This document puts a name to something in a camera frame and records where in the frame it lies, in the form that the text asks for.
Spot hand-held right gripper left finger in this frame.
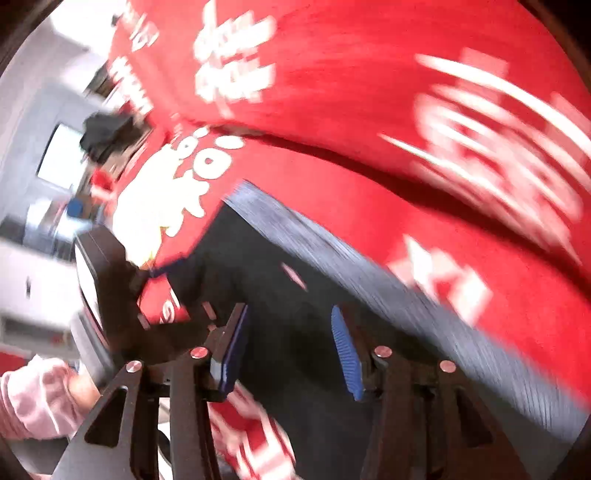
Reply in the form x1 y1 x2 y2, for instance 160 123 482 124
50 302 251 480

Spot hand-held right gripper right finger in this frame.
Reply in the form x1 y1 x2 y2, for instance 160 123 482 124
330 305 532 480

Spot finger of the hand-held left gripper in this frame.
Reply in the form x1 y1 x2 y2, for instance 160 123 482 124
137 301 221 364

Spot black pants with patterned waistband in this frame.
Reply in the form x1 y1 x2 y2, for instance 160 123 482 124
157 181 583 480

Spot person's left forearm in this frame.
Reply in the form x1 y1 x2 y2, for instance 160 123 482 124
0 354 101 440

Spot bright window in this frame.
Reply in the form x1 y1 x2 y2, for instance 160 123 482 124
36 123 86 191

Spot dark cloth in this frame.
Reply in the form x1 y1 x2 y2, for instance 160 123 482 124
79 112 145 163

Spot red printed blanket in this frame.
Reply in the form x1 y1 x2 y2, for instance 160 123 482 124
90 0 591 480

